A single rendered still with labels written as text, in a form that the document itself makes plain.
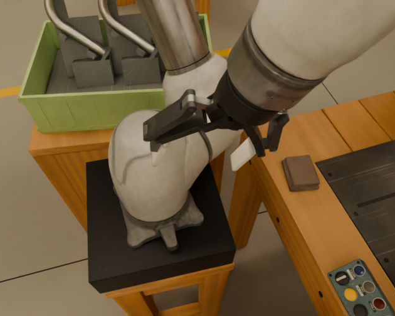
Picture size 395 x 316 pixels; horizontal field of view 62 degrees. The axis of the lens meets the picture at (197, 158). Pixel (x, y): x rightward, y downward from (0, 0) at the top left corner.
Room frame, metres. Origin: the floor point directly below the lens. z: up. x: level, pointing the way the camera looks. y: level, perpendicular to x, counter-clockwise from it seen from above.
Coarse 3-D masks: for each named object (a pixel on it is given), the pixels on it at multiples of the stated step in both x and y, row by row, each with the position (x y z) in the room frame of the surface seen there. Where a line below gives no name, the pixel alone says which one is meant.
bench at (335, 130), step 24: (384, 96) 0.81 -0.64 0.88; (312, 120) 0.70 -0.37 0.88; (336, 120) 0.70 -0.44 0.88; (360, 120) 0.70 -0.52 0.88; (384, 120) 0.70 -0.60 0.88; (312, 144) 0.61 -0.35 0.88; (336, 144) 0.61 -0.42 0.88; (360, 144) 0.61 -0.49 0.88; (240, 168) 0.65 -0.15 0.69; (240, 192) 0.61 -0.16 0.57; (240, 216) 0.59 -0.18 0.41; (240, 240) 0.60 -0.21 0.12
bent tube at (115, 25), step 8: (104, 0) 1.02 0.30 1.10; (104, 8) 1.00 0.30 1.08; (104, 16) 0.99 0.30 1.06; (112, 24) 0.99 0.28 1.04; (120, 24) 0.99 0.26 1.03; (120, 32) 0.98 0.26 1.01; (128, 32) 0.98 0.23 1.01; (136, 40) 0.97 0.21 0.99; (144, 40) 0.98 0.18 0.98; (144, 48) 0.97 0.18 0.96; (152, 48) 0.97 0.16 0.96
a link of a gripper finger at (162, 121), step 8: (184, 96) 0.28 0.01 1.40; (176, 104) 0.28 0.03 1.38; (192, 104) 0.26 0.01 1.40; (160, 112) 0.28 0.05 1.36; (168, 112) 0.28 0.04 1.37; (176, 112) 0.27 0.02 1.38; (184, 112) 0.26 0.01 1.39; (192, 112) 0.26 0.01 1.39; (152, 120) 0.28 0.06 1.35; (160, 120) 0.27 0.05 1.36; (168, 120) 0.26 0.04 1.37; (176, 120) 0.26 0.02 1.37; (184, 120) 0.26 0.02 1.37; (152, 128) 0.27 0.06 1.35; (160, 128) 0.26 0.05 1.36; (168, 128) 0.26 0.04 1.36; (144, 136) 0.27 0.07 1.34; (152, 136) 0.26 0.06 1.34
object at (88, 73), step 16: (64, 0) 1.06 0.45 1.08; (64, 16) 1.03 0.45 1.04; (80, 16) 1.04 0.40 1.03; (96, 16) 1.04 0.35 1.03; (80, 32) 1.01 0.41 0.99; (96, 32) 1.02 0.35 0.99; (64, 48) 0.98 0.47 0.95; (80, 48) 0.99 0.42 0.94; (80, 64) 0.92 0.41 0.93; (96, 64) 0.93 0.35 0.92; (80, 80) 0.90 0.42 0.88; (96, 80) 0.90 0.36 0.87; (112, 80) 0.91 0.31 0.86
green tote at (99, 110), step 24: (48, 24) 1.12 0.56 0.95; (48, 48) 1.05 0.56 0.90; (48, 72) 0.96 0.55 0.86; (24, 96) 0.73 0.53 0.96; (48, 96) 0.73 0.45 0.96; (72, 96) 0.73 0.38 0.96; (96, 96) 0.74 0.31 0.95; (120, 96) 0.74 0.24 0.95; (144, 96) 0.75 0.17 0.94; (48, 120) 0.73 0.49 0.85; (72, 120) 0.73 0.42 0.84; (96, 120) 0.74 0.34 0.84
